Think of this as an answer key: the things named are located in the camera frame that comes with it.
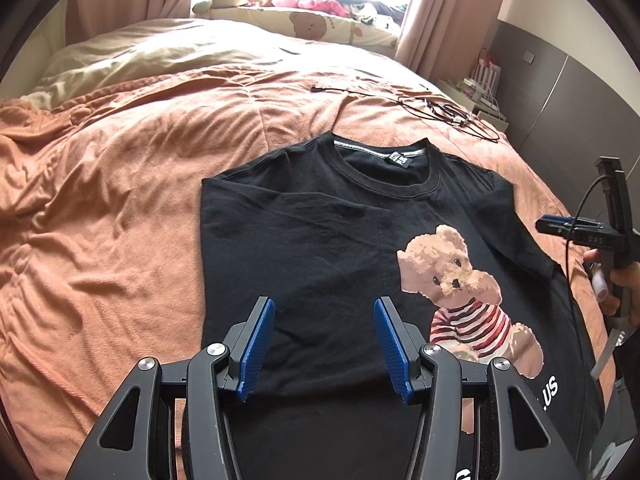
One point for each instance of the striped gift bag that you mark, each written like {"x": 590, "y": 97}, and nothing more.
{"x": 487, "y": 72}

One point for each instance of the black bear print t-shirt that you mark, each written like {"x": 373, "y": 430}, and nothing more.
{"x": 310, "y": 240}

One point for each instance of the orange blanket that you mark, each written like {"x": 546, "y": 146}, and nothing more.
{"x": 125, "y": 200}

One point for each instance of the bear print cushion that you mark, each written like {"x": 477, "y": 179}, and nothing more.
{"x": 320, "y": 25}

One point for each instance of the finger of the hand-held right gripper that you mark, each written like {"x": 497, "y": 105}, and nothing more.
{"x": 555, "y": 225}

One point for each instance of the beige duvet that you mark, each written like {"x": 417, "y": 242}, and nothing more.
{"x": 150, "y": 50}

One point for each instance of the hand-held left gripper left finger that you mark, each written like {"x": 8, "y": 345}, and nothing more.
{"x": 256, "y": 345}

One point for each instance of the wall socket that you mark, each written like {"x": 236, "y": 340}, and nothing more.
{"x": 527, "y": 56}

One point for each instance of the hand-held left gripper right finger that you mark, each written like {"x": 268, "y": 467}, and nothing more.
{"x": 392, "y": 345}

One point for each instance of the white nightstand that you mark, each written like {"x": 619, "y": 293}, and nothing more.
{"x": 487, "y": 107}

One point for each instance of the pink plush toy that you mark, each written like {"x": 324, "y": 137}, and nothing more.
{"x": 310, "y": 2}

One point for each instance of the person's right hand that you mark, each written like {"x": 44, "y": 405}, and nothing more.
{"x": 631, "y": 290}

